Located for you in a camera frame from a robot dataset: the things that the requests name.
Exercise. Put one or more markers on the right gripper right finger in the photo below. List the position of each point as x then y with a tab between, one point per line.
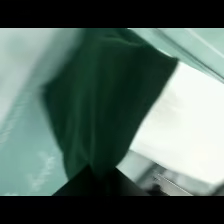
118	185

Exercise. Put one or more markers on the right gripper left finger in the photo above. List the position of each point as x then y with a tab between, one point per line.
81	185

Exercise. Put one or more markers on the dark green T-shirt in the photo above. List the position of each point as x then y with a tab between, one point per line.
106	100

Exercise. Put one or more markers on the white garment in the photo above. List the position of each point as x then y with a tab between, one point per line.
186	126

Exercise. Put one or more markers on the silver frame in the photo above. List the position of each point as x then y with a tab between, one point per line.
173	183

